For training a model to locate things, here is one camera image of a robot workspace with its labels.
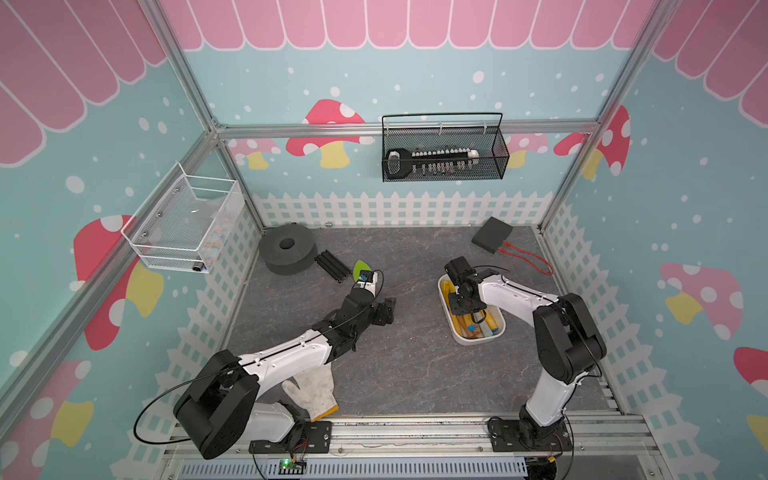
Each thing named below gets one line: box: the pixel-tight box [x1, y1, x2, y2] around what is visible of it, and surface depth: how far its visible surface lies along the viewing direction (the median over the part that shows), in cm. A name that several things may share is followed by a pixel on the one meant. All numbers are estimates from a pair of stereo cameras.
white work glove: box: [282, 365, 339, 423], surface depth 83 cm
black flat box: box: [471, 216, 513, 254], surface depth 122 cm
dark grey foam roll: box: [259, 224, 318, 275], surface depth 109 cm
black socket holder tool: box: [385, 148, 480, 180], surface depth 91 cm
